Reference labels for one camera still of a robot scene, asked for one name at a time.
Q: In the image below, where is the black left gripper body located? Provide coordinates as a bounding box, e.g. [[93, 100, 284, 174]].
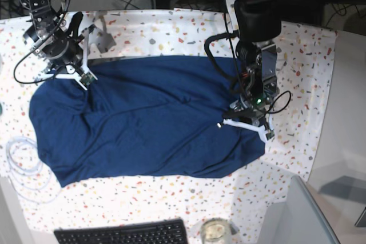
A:
[[222, 97, 274, 127]]

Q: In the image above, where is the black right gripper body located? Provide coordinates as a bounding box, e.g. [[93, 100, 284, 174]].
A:
[[41, 11, 86, 75]]

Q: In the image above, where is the dark blue t-shirt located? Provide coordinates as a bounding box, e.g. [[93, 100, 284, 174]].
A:
[[29, 56, 265, 186]]

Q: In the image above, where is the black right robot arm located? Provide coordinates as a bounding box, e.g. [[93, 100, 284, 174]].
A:
[[19, 0, 90, 80]]

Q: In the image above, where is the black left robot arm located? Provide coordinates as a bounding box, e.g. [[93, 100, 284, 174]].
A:
[[204, 0, 281, 129]]

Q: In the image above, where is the terrazzo patterned table cloth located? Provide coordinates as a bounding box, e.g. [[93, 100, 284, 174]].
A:
[[0, 7, 339, 243]]

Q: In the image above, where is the clear glass jar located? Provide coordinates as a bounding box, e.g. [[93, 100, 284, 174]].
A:
[[200, 218, 232, 244]]

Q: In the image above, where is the black computer keyboard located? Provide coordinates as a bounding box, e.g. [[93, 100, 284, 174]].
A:
[[54, 219, 188, 244]]

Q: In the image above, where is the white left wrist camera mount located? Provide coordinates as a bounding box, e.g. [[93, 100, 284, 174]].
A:
[[217, 111, 275, 143]]

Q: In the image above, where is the coiled white cable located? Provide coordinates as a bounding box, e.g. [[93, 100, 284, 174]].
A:
[[5, 137, 62, 204]]

